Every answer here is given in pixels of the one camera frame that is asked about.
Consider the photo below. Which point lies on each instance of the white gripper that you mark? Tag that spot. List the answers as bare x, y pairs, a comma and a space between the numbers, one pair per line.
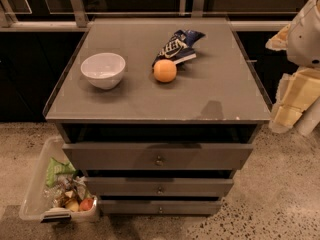
304, 41

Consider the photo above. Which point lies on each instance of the grey top drawer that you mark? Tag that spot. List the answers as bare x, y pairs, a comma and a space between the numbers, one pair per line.
157, 156

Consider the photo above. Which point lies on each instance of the grey drawer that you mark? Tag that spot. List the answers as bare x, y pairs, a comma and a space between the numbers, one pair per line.
166, 207
157, 156
169, 187

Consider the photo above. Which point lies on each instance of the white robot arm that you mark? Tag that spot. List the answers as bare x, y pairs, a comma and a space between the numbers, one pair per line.
311, 117

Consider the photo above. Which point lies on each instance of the grey drawer cabinet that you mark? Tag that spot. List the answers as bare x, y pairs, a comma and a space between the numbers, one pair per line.
216, 97

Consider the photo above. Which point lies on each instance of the grey bottom drawer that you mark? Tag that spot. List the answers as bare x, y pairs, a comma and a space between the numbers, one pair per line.
166, 207

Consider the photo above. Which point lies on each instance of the grey middle drawer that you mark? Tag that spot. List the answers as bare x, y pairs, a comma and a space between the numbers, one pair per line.
169, 187

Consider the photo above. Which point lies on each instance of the blue chip bag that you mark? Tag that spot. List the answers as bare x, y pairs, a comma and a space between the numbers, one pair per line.
179, 48

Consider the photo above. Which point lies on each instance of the orange fruit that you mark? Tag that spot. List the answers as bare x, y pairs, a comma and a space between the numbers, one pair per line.
164, 71

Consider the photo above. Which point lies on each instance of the white ceramic bowl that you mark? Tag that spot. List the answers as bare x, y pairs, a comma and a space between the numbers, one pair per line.
104, 70

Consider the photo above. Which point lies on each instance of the red apple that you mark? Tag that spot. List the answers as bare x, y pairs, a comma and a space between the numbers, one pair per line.
86, 204

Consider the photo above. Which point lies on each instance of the green snack bag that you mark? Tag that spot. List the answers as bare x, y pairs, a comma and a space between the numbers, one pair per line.
56, 168

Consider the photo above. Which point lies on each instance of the yellow fruit in bin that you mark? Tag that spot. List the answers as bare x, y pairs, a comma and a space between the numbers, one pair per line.
72, 205

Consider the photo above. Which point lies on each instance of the clear plastic bin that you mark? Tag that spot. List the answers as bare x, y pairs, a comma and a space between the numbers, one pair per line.
38, 200

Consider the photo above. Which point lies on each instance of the metal railing frame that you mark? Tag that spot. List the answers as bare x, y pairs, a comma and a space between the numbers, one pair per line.
245, 15

